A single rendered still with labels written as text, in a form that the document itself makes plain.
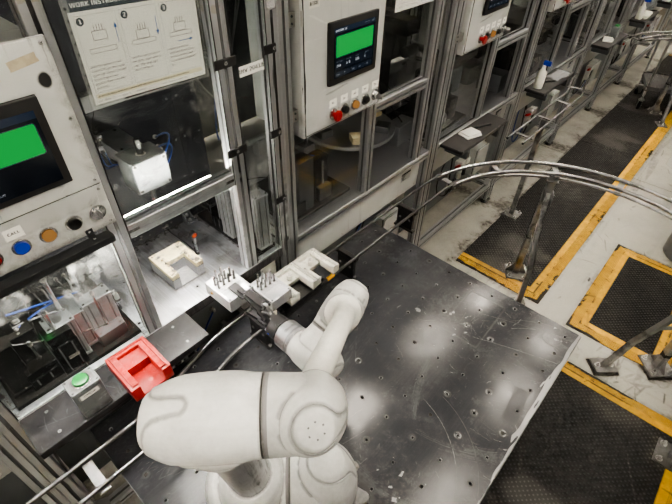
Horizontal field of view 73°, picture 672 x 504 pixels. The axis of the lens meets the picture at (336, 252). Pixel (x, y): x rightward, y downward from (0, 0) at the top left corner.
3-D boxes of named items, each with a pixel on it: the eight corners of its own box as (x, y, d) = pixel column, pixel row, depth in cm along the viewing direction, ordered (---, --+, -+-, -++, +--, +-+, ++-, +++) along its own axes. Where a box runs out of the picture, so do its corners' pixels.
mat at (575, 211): (537, 304, 283) (538, 303, 282) (455, 260, 312) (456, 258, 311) (717, 65, 612) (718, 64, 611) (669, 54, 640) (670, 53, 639)
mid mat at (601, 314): (665, 379, 245) (666, 377, 244) (565, 324, 272) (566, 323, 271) (704, 282, 301) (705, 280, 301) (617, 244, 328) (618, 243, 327)
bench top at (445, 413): (327, 754, 99) (327, 754, 96) (92, 435, 150) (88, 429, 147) (578, 342, 183) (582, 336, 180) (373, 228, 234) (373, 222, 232)
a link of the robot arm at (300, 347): (294, 359, 136) (319, 323, 137) (333, 391, 128) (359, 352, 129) (278, 354, 126) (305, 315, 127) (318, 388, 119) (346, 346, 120)
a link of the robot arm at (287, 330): (307, 322, 131) (293, 312, 134) (284, 341, 126) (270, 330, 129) (308, 341, 137) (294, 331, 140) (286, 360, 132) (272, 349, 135)
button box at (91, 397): (86, 419, 126) (71, 397, 118) (73, 401, 130) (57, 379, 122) (113, 400, 130) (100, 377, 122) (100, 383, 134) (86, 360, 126)
